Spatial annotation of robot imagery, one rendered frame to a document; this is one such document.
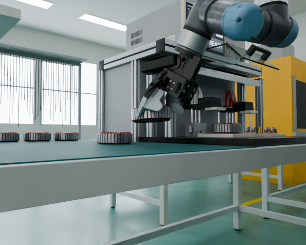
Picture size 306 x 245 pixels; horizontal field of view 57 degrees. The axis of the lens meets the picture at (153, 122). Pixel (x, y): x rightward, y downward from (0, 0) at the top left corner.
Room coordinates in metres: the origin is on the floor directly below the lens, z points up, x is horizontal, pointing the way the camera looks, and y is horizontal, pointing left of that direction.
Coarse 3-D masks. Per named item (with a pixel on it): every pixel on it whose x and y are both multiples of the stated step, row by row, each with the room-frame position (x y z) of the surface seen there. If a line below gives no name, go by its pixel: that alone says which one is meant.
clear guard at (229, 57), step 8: (208, 48) 0.92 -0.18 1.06; (216, 48) 0.91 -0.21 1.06; (224, 48) 0.91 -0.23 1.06; (232, 48) 0.85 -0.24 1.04; (240, 48) 0.92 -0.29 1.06; (208, 56) 1.01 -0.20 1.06; (216, 56) 1.01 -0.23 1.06; (224, 56) 1.01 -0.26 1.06; (232, 56) 1.01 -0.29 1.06; (240, 56) 0.83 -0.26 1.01; (248, 56) 0.88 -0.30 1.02; (256, 56) 0.95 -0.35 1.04; (208, 64) 1.13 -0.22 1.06; (216, 64) 1.13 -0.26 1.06; (224, 64) 1.13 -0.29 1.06; (232, 64) 1.13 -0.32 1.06; (264, 64) 0.91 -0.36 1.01; (272, 64) 0.99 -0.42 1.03
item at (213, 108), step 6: (198, 102) 1.10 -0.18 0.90; (204, 102) 1.07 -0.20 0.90; (210, 102) 1.05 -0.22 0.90; (216, 102) 1.07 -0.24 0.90; (186, 108) 1.14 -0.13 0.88; (192, 108) 1.12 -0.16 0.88; (198, 108) 1.12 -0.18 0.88; (204, 108) 1.12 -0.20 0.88; (210, 108) 1.06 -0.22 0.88; (216, 108) 1.04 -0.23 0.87; (222, 108) 1.06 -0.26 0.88; (192, 114) 1.13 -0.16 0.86; (198, 114) 1.16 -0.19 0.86; (192, 120) 1.13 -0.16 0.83; (198, 120) 1.16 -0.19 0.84
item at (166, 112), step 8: (136, 112) 0.73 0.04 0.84; (144, 112) 0.72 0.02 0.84; (152, 112) 0.72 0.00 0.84; (160, 112) 0.72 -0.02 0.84; (168, 112) 0.74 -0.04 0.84; (136, 120) 0.74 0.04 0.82; (144, 120) 0.73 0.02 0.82; (152, 120) 0.81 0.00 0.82; (160, 120) 0.80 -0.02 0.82; (168, 120) 0.77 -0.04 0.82
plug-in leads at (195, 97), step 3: (198, 87) 1.13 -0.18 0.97; (201, 90) 1.15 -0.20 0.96; (201, 93) 1.14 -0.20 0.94; (195, 96) 1.11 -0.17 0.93; (201, 96) 1.14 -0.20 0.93; (192, 99) 1.14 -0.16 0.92; (195, 99) 1.11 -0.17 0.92; (186, 102) 1.15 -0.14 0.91; (189, 102) 1.16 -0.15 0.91; (192, 102) 1.14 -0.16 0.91; (195, 102) 1.11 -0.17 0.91
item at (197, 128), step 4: (188, 124) 1.13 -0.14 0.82; (192, 124) 1.11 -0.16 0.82; (196, 124) 1.11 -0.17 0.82; (200, 124) 1.13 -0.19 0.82; (204, 124) 1.15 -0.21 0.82; (188, 128) 1.13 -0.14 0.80; (192, 128) 1.11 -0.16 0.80; (196, 128) 1.11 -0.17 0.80; (200, 128) 1.13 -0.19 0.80; (204, 128) 1.15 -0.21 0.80; (188, 132) 1.13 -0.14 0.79; (192, 132) 1.11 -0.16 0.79; (196, 132) 1.11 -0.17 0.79; (200, 132) 1.13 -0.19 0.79; (204, 132) 1.15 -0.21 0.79; (188, 136) 1.13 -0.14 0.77; (192, 136) 1.11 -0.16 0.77; (196, 136) 1.11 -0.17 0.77
